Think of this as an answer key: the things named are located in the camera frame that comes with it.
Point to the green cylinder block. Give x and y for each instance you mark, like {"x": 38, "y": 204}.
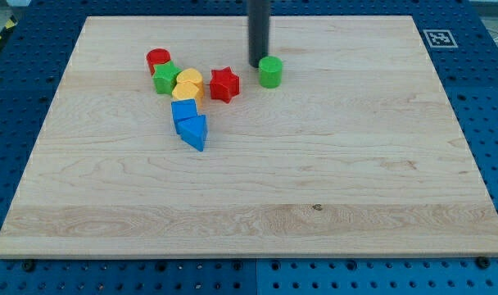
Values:
{"x": 270, "y": 70}

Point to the red star block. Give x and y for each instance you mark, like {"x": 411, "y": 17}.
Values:
{"x": 224, "y": 84}

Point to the green star block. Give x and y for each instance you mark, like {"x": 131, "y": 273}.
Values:
{"x": 164, "y": 77}

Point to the blue triangle block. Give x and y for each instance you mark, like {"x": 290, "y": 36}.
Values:
{"x": 193, "y": 131}

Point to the blue cube block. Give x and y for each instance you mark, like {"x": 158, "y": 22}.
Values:
{"x": 183, "y": 110}

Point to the yellow pentagon block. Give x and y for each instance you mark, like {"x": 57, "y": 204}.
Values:
{"x": 188, "y": 90}

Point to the light wooden board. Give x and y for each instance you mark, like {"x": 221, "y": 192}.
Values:
{"x": 356, "y": 154}

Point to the yellow heart block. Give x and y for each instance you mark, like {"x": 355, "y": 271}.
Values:
{"x": 192, "y": 76}

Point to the red cylinder block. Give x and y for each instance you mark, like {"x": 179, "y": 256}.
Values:
{"x": 157, "y": 56}

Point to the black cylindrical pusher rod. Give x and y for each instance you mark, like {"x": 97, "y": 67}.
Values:
{"x": 258, "y": 16}

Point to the white fiducial marker tag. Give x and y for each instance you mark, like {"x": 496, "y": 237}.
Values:
{"x": 440, "y": 38}

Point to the black bolt front left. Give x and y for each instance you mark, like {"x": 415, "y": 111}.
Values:
{"x": 28, "y": 265}

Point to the black bolt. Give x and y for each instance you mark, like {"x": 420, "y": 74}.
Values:
{"x": 483, "y": 262}
{"x": 28, "y": 265}

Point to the black bolt front right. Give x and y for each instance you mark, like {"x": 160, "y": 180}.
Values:
{"x": 483, "y": 262}

